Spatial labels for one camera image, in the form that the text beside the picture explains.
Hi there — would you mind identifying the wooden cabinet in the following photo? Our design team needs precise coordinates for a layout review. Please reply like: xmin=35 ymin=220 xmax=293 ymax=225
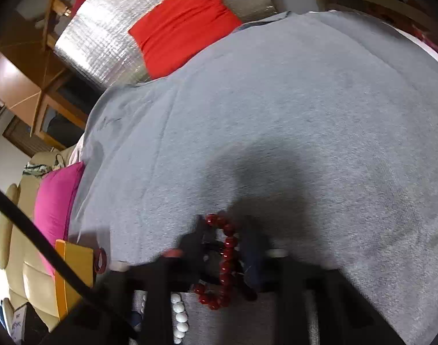
xmin=0 ymin=0 xmax=108 ymax=152

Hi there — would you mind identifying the beige sofa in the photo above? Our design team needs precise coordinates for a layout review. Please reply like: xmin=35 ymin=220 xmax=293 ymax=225
xmin=0 ymin=145 xmax=83 ymax=331

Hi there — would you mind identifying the red beaded bracelet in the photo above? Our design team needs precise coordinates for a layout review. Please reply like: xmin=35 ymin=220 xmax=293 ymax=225
xmin=193 ymin=213 xmax=241 ymax=310

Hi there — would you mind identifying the silver foil mat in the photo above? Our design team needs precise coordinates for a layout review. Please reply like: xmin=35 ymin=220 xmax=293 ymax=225
xmin=54 ymin=0 xmax=277 ymax=90

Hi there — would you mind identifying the magenta cushion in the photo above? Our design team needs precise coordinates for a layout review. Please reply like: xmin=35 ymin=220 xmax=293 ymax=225
xmin=34 ymin=162 xmax=86 ymax=277

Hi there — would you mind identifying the dark red ring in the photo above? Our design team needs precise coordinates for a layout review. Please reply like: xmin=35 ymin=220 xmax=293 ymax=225
xmin=94 ymin=247 xmax=107 ymax=274

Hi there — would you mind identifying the white beaded bracelet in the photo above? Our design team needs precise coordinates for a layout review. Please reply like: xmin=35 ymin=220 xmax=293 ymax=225
xmin=142 ymin=292 xmax=189 ymax=344

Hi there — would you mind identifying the red cushion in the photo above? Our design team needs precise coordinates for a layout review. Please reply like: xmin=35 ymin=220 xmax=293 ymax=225
xmin=128 ymin=0 xmax=243 ymax=80

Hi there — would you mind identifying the grey cloth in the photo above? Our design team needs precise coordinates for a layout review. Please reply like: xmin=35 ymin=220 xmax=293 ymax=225
xmin=66 ymin=10 xmax=438 ymax=345

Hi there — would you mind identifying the patterned cloth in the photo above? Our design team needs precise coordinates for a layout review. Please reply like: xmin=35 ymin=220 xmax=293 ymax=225
xmin=23 ymin=162 xmax=65 ymax=177

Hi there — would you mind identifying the orange box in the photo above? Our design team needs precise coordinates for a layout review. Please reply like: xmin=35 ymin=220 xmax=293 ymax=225
xmin=55 ymin=239 xmax=97 ymax=321

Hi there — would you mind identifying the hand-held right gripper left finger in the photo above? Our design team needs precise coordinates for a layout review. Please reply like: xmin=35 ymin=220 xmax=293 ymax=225
xmin=39 ymin=216 xmax=216 ymax=345

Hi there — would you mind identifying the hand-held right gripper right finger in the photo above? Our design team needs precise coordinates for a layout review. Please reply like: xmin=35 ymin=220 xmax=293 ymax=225
xmin=241 ymin=219 xmax=407 ymax=345

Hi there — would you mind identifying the black cable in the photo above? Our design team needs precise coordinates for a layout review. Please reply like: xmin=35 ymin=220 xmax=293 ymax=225
xmin=0 ymin=181 xmax=133 ymax=331

